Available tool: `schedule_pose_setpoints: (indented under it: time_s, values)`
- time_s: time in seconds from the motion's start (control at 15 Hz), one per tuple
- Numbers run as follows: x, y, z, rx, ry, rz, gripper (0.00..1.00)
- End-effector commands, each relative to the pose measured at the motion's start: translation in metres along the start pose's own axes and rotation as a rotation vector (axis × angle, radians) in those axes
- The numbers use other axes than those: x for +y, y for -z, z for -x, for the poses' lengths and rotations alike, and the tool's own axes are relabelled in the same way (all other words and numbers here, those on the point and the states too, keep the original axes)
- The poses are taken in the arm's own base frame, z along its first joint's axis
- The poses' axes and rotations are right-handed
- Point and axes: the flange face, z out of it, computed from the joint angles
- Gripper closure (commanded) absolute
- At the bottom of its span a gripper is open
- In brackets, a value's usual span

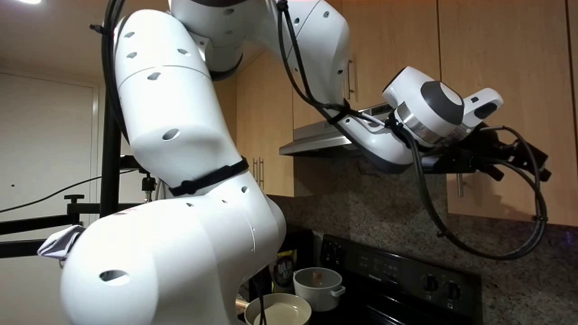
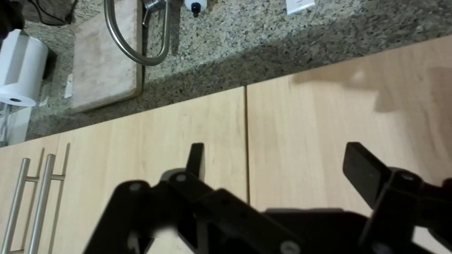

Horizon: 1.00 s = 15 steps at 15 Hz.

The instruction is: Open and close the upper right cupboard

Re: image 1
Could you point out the light wood wall cabinet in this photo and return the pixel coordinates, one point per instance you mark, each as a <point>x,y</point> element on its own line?
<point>264,120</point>

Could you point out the white bowl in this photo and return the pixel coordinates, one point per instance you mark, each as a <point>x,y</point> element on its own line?
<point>282,309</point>

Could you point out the printed snack bag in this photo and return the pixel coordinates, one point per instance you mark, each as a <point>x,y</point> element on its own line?
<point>282,271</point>

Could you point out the wide wood door above hood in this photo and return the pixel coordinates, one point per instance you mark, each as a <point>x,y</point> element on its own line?
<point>408,37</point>

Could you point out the black stand pole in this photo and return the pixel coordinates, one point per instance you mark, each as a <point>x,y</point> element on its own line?
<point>110,150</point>

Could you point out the white cooking pot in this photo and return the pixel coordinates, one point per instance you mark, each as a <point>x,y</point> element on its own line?
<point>316,295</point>

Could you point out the light wood cupboard door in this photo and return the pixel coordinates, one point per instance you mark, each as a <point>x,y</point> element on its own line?
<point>517,73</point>

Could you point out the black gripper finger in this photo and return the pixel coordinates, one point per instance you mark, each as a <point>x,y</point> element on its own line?
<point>536,172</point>
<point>535,154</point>

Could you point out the ceiling light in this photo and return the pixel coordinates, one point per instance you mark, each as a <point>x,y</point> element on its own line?
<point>29,2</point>

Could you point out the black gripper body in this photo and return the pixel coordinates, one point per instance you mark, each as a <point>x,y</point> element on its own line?
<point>489,147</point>

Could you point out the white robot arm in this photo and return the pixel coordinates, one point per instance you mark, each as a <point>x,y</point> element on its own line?
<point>181,109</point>

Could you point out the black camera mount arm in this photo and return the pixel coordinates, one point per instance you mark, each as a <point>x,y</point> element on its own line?
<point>83,208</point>

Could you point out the crumpled silver cloth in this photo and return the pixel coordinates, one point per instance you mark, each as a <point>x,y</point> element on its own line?
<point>60,241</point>

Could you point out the black stove knob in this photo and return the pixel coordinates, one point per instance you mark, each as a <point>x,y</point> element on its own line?
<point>430,282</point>
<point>453,289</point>

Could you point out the stainless steel range hood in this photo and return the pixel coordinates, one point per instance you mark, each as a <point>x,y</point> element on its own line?
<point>312,141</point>

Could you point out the light wood side cabinet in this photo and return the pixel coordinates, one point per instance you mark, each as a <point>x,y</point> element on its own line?
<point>228,109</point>

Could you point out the black electric stove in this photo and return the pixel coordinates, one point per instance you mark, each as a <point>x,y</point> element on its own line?
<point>385,271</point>

